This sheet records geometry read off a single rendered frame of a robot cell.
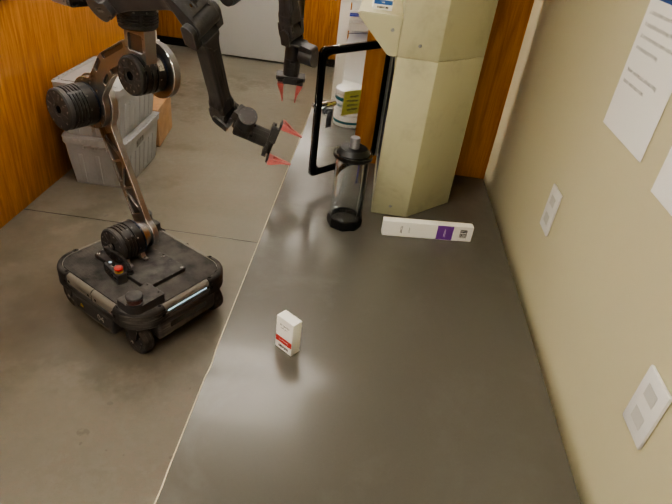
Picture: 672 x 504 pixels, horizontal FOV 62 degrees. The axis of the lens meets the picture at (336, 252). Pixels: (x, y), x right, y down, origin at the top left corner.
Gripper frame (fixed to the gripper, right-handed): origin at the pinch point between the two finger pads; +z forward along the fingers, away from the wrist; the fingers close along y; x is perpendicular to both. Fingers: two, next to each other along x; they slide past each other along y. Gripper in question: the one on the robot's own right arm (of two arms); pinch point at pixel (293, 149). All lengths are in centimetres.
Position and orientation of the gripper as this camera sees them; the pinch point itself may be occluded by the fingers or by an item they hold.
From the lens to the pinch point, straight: 181.0
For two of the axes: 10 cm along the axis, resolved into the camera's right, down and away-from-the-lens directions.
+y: 4.2, -8.3, -3.8
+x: -0.6, -4.4, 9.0
